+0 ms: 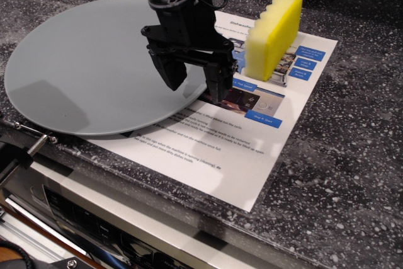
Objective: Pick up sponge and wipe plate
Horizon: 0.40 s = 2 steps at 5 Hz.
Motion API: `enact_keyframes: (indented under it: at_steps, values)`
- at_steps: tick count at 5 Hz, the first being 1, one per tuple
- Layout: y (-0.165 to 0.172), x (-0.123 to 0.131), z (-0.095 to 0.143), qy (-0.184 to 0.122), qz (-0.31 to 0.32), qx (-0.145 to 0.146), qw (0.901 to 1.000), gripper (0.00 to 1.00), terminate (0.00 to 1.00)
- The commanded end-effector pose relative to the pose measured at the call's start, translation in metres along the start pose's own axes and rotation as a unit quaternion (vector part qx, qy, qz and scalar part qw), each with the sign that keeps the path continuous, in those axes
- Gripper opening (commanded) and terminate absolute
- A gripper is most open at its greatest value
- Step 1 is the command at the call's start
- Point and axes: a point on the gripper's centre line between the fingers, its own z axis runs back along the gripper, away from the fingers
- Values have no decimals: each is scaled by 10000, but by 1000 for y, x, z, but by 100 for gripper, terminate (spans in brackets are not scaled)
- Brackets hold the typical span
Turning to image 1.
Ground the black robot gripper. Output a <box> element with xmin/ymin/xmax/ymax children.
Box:
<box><xmin>142</xmin><ymin>0</ymin><xmax>236</xmax><ymax>104</ymax></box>

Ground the yellow sponge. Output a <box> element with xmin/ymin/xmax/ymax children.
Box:
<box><xmin>244</xmin><ymin>0</ymin><xmax>303</xmax><ymax>81</ymax></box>

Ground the grey round plate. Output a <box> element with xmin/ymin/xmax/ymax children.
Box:
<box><xmin>4</xmin><ymin>0</ymin><xmax>207</xmax><ymax>136</ymax></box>

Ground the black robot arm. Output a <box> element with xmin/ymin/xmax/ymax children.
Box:
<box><xmin>141</xmin><ymin>0</ymin><xmax>237</xmax><ymax>103</ymax></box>

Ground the laminated dishwasher instruction sheet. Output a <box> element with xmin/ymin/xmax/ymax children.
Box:
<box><xmin>83</xmin><ymin>10</ymin><xmax>339</xmax><ymax>213</ymax></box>

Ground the stainless steel dishwasher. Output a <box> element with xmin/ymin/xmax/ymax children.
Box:
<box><xmin>0</xmin><ymin>158</ymin><xmax>284</xmax><ymax>269</ymax></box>

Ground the black metal clamp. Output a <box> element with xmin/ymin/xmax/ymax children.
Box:
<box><xmin>1</xmin><ymin>117</ymin><xmax>59</xmax><ymax>189</ymax></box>

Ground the black bracket with screw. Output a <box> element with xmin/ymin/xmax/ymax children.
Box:
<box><xmin>49</xmin><ymin>258</ymin><xmax>95</xmax><ymax>269</ymax></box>

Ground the aluminium extrusion rail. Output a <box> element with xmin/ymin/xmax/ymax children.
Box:
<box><xmin>1</xmin><ymin>212</ymin><xmax>76</xmax><ymax>268</ymax></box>

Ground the black cable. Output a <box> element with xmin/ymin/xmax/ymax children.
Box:
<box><xmin>0</xmin><ymin>239</ymin><xmax>40</xmax><ymax>269</ymax></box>

